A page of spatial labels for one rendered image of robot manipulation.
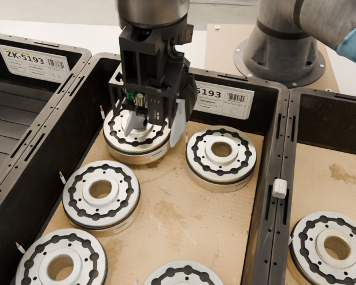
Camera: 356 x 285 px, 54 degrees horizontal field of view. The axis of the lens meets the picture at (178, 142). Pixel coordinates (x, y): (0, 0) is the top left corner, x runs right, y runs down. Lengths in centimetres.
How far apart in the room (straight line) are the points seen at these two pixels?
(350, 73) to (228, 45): 33
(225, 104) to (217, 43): 30
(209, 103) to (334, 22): 22
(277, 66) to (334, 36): 16
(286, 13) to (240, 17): 184
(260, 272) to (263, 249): 2
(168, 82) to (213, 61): 39
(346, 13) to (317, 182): 24
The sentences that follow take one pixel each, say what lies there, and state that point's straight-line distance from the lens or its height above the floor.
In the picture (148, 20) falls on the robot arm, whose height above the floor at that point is 108.
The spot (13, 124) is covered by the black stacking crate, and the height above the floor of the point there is 83.
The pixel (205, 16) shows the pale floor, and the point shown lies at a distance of 248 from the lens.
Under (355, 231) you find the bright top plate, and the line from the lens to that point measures 50.
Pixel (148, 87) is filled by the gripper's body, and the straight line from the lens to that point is 37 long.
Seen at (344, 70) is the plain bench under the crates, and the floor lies 70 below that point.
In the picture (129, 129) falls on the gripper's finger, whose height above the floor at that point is 91.
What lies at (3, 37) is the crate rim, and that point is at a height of 93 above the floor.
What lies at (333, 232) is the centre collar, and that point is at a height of 87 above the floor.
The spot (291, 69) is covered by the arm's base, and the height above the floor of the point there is 83.
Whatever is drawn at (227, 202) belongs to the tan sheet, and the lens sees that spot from 50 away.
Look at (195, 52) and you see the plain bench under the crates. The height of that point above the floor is 70.
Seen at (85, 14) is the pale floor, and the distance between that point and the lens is 256.
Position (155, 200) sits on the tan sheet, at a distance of 50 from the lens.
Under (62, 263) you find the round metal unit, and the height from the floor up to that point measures 84.
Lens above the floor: 126
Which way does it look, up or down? 51 degrees down
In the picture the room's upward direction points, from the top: straight up
